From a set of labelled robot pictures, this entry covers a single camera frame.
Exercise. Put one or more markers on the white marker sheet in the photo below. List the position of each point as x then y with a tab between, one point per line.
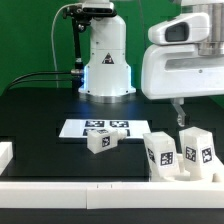
78	128

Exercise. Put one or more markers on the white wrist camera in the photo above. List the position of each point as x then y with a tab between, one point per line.
185	28

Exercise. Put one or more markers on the white round stool seat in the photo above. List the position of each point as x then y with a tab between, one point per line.
183	176

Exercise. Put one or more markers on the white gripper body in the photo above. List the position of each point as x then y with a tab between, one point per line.
177	71

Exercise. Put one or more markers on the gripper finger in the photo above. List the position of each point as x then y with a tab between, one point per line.
177	104

